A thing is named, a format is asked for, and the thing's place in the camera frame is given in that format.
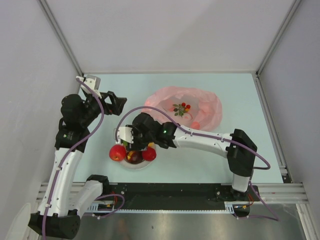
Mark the left aluminium frame post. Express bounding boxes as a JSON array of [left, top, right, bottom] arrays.
[[37, 0, 84, 76]]

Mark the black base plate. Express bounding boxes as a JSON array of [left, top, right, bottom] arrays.
[[95, 183, 260, 216]]

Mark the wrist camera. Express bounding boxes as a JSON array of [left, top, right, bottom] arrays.
[[75, 75, 102, 99], [114, 126, 134, 144]]

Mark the right aluminium frame post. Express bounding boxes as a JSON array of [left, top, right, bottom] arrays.
[[255, 0, 303, 77]]

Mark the fake red apple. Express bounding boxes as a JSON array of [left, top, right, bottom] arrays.
[[109, 144, 126, 162]]

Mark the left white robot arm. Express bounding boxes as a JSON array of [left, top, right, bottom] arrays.
[[28, 91, 127, 240]]

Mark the pink plastic bag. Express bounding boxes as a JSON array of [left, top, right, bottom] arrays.
[[144, 86, 223, 132]]

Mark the aluminium rail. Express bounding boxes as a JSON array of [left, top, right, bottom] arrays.
[[35, 182, 309, 204], [251, 72, 293, 184]]

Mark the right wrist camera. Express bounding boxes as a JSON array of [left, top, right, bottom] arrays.
[[114, 126, 134, 144]]

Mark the fake cherry tomatoes bunch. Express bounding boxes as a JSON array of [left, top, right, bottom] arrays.
[[173, 102, 191, 117]]

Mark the white cable duct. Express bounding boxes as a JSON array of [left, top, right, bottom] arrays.
[[85, 200, 235, 215]]

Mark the aluminium front rail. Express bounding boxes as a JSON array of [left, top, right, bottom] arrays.
[[35, 182, 309, 204]]

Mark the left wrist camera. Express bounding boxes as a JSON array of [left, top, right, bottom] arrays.
[[75, 75, 102, 99]]

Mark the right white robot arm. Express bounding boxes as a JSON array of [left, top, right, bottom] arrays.
[[127, 112, 258, 201]]

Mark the white plate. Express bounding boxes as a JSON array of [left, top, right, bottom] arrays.
[[119, 146, 155, 170]]

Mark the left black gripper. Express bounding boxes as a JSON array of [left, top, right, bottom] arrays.
[[79, 90, 126, 127]]

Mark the aluminium frame post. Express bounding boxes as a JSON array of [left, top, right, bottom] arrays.
[[37, 0, 84, 76], [255, 0, 303, 77]]

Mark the fake red yellow peach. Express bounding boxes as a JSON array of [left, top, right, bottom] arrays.
[[190, 121, 200, 130]]

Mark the fake dark purple fruit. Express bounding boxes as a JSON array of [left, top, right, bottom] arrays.
[[125, 150, 144, 165]]

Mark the right side aluminium rail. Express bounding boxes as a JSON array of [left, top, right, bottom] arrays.
[[251, 72, 293, 184]]

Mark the fake red pomegranate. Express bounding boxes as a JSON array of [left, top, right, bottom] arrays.
[[141, 146, 157, 162]]

